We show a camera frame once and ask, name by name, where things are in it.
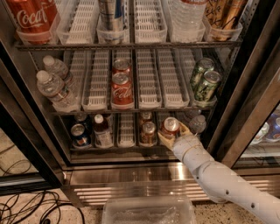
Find white can behind right door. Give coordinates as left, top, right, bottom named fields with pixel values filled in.
left=251, top=122, right=270, bottom=144

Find clear water bottle shelf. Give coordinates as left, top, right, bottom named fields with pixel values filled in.
left=189, top=115, right=207, bottom=135
left=171, top=0, right=207, bottom=31

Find front green can middle shelf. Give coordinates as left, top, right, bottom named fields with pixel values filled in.
left=194, top=71, right=221, bottom=102

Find red coke can bottom shelf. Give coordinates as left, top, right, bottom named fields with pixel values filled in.
left=160, top=117, right=179, bottom=138

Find steel fridge with glass doors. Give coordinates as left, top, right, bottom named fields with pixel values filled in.
left=0, top=0, right=280, bottom=207

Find front water bottle middle shelf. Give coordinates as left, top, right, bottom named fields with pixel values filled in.
left=36, top=70, right=80, bottom=113

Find gold brown can top shelf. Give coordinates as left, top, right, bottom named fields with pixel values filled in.
left=203, top=0, right=248, bottom=42

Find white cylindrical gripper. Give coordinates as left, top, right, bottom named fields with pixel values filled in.
left=157, top=122, right=214, bottom=175

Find orange can shelf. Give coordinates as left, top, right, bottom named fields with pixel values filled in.
left=139, top=112, right=152, bottom=124
left=140, top=122, right=156, bottom=144

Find silver blue can top shelf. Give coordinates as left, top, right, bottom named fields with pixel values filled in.
left=98, top=0, right=123, bottom=32

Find front orange can bottom shelf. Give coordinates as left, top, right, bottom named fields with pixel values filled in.
left=140, top=122, right=156, bottom=144

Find rear orange can bottom shelf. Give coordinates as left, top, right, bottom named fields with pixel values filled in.
left=139, top=112, right=152, bottom=124

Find black cables on floor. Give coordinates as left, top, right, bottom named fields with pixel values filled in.
left=0, top=143, right=86, bottom=224

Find clear plastic bin on floor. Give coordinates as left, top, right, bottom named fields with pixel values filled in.
left=101, top=196, right=197, bottom=224

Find front red coke can middle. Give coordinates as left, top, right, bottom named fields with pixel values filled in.
left=111, top=73, right=133, bottom=109

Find large red Coca-Cola can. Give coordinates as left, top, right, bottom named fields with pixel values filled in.
left=5, top=0, right=60, bottom=45

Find brown drink bottle white cap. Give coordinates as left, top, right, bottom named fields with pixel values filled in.
left=93, top=114, right=113, bottom=147

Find rear red coke can middle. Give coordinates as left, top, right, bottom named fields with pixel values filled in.
left=112, top=59, right=131, bottom=75

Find rear water bottle middle shelf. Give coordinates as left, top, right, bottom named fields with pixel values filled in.
left=43, top=55, right=75, bottom=88

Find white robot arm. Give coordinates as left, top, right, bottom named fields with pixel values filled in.
left=157, top=117, right=280, bottom=224

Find blue pepsi can bottom shelf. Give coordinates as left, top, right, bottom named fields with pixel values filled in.
left=71, top=123, right=91, bottom=149

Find clear water bottle bottom shelf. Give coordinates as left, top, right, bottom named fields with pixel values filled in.
left=189, top=115, right=207, bottom=135

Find rear green can middle shelf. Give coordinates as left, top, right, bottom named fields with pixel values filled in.
left=190, top=58, right=214, bottom=89

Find clear water bottle top shelf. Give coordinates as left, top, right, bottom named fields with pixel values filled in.
left=171, top=0, right=207, bottom=31

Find blue can behind right door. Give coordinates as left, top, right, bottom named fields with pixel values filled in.
left=265, top=114, right=280, bottom=142

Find green can shelf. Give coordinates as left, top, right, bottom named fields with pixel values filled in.
left=190, top=58, right=214, bottom=89
left=194, top=71, right=221, bottom=102

